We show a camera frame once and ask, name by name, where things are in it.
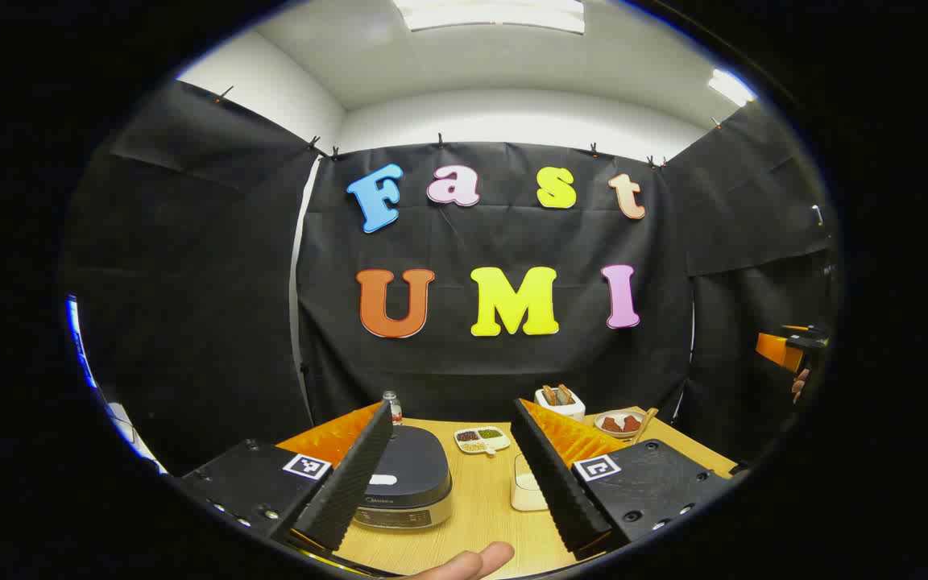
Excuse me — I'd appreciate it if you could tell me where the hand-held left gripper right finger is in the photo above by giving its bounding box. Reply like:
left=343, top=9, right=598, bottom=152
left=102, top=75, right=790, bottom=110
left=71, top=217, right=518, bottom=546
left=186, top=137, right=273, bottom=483
left=510, top=398, right=735, bottom=558

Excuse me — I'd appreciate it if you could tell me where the black backdrop cloth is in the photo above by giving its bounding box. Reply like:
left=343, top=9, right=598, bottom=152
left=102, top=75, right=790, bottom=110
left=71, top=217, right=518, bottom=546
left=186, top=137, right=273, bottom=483
left=61, top=79, right=839, bottom=476

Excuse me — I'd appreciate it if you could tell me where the white round plate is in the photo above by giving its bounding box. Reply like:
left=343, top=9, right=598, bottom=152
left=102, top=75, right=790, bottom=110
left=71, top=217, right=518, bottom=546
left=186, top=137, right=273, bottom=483
left=594, top=410, right=644, bottom=439

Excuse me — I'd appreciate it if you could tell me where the large ceiling light panel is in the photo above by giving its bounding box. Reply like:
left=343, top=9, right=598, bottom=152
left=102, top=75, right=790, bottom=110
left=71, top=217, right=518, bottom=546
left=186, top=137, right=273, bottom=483
left=391, top=0, right=586, bottom=35

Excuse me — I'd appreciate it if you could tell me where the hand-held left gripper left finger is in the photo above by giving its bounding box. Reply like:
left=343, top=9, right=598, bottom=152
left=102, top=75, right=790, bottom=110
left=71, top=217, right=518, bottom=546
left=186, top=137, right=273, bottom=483
left=178, top=400, right=395, bottom=553

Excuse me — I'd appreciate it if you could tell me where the small ceiling light panel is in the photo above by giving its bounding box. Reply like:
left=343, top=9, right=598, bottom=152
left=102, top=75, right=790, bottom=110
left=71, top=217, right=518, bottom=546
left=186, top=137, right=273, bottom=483
left=707, top=69, right=757, bottom=107

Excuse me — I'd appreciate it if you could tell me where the white divided grain dish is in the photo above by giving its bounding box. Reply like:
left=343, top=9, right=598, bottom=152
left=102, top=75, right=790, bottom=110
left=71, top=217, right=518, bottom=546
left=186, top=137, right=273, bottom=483
left=454, top=426, right=512, bottom=456

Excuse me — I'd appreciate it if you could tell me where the black and silver rice cooker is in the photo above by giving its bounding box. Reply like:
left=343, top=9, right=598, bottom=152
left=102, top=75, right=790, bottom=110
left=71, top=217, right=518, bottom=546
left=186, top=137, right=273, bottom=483
left=351, top=425, right=454, bottom=530

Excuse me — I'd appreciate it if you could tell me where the white toaster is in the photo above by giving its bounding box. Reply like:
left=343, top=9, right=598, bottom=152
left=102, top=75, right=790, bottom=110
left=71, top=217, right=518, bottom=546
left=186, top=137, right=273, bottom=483
left=534, top=389, right=586, bottom=421

